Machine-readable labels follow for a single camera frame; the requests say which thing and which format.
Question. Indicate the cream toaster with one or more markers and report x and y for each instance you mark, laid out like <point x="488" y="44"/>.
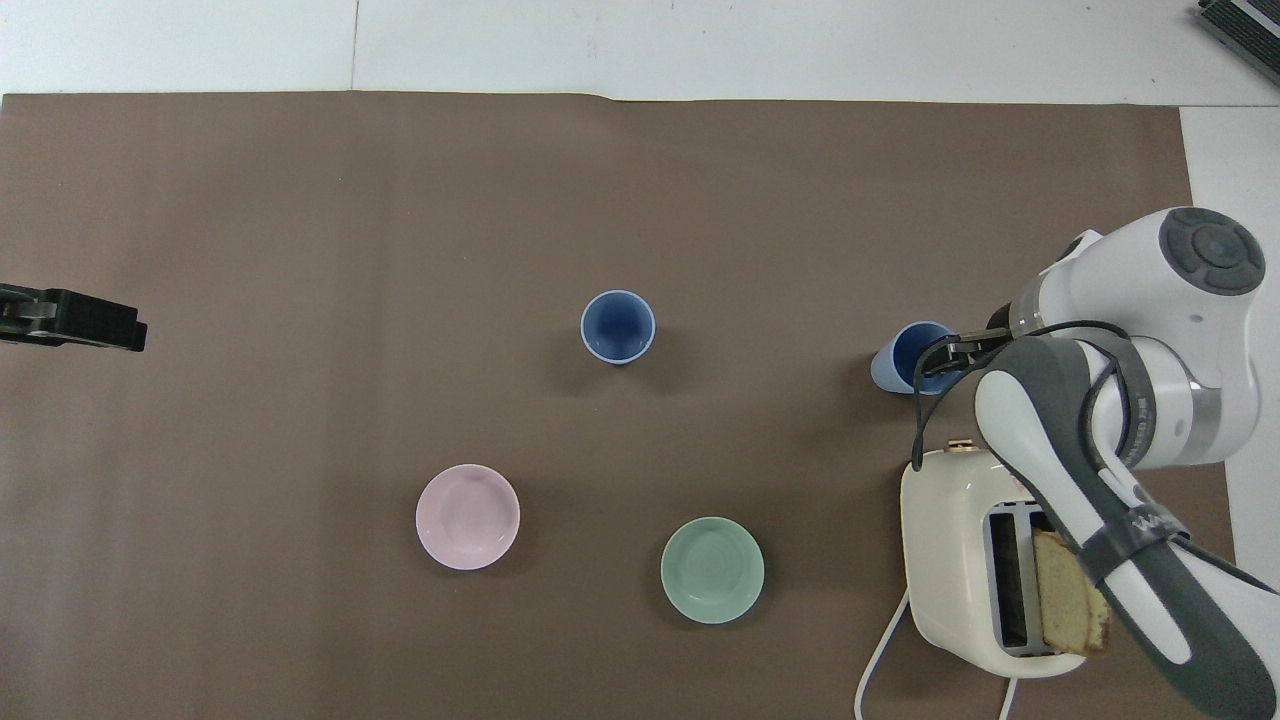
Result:
<point x="945" y="560"/>

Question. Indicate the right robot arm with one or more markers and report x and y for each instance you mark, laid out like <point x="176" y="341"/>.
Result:
<point x="1200" y="310"/>

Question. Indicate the green bowl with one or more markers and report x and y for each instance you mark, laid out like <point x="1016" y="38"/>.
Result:
<point x="712" y="570"/>

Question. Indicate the pink bowl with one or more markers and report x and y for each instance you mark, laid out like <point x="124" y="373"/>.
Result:
<point x="467" y="517"/>

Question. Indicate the blue cup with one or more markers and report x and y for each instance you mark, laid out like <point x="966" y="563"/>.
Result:
<point x="618" y="326"/>
<point x="900" y="365"/>

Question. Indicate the bread slice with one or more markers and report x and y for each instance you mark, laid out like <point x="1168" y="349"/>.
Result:
<point x="1065" y="600"/>

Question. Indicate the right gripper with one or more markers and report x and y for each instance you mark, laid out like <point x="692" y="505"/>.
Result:
<point x="1000" y="320"/>

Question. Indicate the black stand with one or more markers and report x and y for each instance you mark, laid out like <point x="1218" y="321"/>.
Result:
<point x="1245" y="25"/>

